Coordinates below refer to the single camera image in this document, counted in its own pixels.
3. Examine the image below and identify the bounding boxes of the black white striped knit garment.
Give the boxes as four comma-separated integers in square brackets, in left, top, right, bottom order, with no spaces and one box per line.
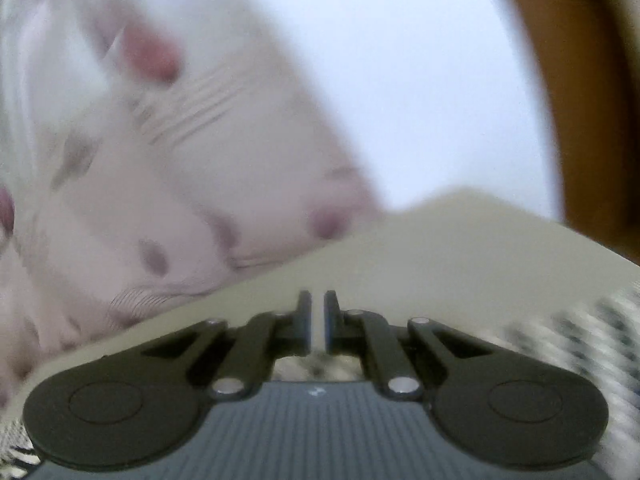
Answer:
[1,289,639,479]

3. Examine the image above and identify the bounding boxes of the pink floral curtain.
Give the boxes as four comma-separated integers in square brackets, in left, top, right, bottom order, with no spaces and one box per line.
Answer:
[1,0,383,403]

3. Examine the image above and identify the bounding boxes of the brown wooden door frame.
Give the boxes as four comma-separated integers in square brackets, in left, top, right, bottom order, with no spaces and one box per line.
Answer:
[514,0,639,261]

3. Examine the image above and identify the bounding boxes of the beige fabric cushion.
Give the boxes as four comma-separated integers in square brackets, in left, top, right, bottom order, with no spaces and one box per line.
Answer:
[53,191,639,375]

